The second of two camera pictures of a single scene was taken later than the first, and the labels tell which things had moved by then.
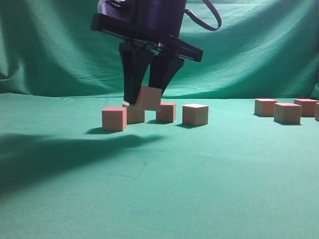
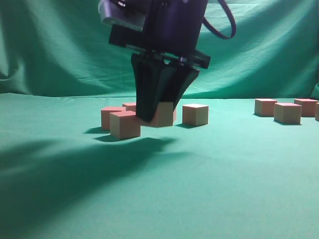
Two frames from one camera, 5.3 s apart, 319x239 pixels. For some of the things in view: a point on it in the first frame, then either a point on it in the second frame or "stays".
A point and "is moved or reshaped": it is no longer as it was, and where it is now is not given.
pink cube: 114,118 stays
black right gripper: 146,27 → 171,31
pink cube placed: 195,114 stays
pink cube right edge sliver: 317,111 stays
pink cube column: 149,98 is moved or reshaped
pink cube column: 287,113 stays
